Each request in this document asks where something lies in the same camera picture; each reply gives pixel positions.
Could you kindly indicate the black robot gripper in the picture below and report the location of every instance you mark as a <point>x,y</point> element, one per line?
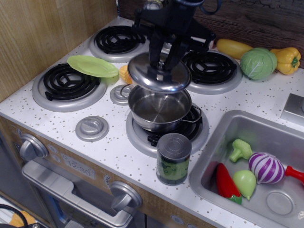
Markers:
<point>174,24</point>

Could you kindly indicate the steel pot lid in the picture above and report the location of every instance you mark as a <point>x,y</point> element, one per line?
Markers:
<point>157,79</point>

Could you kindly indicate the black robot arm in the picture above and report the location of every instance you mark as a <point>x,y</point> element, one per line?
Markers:
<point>173,31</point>

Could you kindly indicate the hanging steel ladle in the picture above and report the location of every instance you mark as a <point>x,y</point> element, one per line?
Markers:
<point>153,5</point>

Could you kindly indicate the white red toy cheese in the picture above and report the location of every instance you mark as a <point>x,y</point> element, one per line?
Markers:
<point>211,44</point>

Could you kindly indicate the toy corn cob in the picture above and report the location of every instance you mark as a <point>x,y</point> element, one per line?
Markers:
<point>123,73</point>

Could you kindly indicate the back right stove burner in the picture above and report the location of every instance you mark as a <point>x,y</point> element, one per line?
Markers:
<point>212,73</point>

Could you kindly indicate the yellow toy squash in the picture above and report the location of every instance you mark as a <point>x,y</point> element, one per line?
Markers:
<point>232,48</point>

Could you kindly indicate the green plastic plate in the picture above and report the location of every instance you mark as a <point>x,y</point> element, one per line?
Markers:
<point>92,66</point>

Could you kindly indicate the middle grey stove knob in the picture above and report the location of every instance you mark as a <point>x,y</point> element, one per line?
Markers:
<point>119,95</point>

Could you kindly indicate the green toy cabbage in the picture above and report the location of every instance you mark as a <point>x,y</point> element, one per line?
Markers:
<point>258,63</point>

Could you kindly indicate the front right stove burner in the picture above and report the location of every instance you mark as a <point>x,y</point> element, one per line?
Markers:
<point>189,136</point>

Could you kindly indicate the green labelled toy can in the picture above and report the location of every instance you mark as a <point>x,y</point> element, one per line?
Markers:
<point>173,155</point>

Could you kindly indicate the front grey stove knob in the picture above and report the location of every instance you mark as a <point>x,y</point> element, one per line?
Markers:
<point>92,129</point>

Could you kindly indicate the front left stove burner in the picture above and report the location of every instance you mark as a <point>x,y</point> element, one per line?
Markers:
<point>63,89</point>

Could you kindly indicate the yellow toy bell pepper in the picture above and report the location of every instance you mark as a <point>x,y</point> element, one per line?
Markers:
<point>288,60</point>

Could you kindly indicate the green toy broccoli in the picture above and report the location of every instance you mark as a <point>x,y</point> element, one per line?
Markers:
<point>241,149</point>

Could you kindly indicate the grey faucet base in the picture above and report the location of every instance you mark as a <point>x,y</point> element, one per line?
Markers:
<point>293,110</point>

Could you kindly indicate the oven clock display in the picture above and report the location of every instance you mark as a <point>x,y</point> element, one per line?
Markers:
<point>78,166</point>

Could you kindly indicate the red toy chili pepper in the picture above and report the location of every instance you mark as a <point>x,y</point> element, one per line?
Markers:
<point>225,185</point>

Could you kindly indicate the light green toy pear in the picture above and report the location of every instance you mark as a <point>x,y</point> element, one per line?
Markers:
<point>245,182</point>

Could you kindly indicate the right oven dial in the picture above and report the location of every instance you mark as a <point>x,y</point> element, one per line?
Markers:
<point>124,196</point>

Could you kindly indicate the oven dial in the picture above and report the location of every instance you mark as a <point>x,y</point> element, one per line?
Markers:
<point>32,148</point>
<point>124,196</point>

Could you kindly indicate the purple toy onion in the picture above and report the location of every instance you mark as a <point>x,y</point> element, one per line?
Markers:
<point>266,168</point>

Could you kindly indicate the left oven dial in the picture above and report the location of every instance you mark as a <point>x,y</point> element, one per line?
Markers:
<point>32,148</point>

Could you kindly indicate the red toy piece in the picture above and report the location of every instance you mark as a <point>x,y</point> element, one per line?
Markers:
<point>290,171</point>

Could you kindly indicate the silver toy sink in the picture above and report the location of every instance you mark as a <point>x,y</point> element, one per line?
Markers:
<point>279,205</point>

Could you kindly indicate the orange object bottom left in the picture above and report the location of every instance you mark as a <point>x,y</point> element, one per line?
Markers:
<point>17,221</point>

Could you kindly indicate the steel pot with handles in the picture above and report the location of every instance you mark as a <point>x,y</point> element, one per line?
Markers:
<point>158,112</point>

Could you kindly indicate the grey oven door handle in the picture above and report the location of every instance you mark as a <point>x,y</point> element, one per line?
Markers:
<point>61,189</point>

